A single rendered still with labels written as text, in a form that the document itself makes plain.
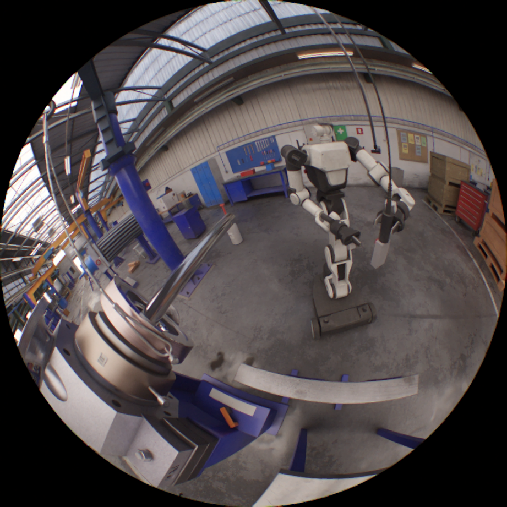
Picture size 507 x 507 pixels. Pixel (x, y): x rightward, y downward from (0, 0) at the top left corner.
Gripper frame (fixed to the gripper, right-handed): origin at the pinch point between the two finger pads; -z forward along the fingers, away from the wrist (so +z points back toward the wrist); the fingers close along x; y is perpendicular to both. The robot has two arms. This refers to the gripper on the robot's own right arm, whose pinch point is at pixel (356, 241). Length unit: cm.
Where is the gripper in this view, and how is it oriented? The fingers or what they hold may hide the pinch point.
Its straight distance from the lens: 79.3
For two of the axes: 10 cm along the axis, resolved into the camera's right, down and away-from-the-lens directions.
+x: -9.3, 3.6, 0.1
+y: -3.0, -7.6, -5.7
